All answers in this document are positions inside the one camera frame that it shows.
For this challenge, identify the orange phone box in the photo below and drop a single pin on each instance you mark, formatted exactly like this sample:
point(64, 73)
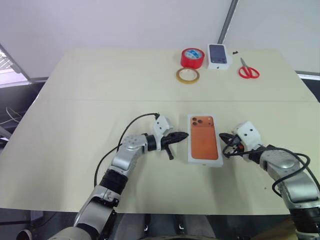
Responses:
point(203, 142)

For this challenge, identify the grey ledge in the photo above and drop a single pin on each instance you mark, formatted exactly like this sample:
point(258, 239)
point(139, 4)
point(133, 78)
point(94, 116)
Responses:
point(308, 75)

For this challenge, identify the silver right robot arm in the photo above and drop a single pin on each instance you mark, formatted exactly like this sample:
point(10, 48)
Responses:
point(287, 165)

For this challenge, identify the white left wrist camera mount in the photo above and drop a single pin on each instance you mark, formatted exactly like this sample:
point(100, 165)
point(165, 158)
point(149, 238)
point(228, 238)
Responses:
point(161, 125)

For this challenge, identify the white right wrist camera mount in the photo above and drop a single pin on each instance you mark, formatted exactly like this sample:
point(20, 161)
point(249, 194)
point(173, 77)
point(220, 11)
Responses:
point(247, 135)

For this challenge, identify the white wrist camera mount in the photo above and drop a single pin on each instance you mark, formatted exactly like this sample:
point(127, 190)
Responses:
point(161, 125)
point(247, 135)

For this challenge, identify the yellow clear tape roll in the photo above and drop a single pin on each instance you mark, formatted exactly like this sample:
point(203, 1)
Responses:
point(187, 82)

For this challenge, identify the small black clip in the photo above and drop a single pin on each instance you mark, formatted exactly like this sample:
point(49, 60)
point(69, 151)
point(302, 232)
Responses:
point(235, 52)

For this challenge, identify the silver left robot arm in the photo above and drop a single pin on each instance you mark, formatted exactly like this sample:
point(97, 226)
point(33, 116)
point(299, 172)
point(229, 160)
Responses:
point(125, 160)

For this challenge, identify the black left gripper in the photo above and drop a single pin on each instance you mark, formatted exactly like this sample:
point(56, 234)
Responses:
point(165, 144)

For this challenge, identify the white box with dark phone print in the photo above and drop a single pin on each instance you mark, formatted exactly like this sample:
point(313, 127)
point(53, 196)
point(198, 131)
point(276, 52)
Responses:
point(217, 55)

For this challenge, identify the red tape roll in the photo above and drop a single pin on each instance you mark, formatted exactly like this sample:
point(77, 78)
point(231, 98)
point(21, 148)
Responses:
point(186, 62)

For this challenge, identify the grey metal window frame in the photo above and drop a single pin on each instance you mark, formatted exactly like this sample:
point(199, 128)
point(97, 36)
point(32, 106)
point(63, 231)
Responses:
point(17, 63)

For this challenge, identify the grey metal pole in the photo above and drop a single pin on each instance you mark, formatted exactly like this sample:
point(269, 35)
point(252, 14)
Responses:
point(226, 22)

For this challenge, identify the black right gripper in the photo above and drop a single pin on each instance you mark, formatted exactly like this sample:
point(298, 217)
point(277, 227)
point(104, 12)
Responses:
point(237, 146)

